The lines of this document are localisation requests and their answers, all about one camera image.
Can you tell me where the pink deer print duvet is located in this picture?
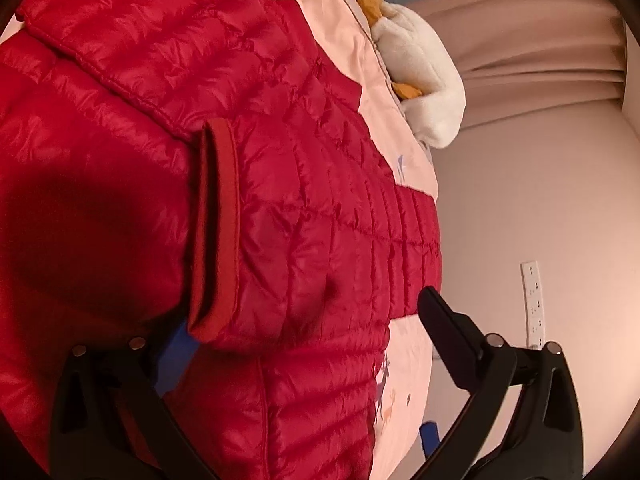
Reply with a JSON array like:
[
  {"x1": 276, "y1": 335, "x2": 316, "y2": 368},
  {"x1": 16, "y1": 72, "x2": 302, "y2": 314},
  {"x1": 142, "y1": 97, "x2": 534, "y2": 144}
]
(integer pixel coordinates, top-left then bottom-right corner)
[{"x1": 296, "y1": 0, "x2": 438, "y2": 479}]

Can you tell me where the red puffer down jacket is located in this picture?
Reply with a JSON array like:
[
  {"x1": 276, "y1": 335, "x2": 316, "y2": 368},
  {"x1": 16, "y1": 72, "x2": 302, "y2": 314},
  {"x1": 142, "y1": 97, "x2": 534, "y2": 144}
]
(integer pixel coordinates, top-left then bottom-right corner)
[{"x1": 1, "y1": 0, "x2": 442, "y2": 479}]

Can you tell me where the beige curtain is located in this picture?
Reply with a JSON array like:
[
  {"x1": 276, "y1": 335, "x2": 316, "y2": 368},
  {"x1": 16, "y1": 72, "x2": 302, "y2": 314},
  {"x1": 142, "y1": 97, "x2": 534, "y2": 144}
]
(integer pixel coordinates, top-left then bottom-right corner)
[{"x1": 408, "y1": 0, "x2": 626, "y2": 128}]

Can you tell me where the white wall power strip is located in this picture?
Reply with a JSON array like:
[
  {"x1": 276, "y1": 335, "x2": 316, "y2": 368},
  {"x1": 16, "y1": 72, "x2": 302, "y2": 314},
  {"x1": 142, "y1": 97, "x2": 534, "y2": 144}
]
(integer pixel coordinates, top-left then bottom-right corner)
[{"x1": 521, "y1": 261, "x2": 546, "y2": 350}]

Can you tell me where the white goose plush toy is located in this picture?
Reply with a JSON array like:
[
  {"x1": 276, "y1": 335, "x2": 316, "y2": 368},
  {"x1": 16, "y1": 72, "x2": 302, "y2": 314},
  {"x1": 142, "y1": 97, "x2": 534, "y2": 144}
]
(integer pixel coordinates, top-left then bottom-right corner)
[{"x1": 356, "y1": 0, "x2": 466, "y2": 148}]

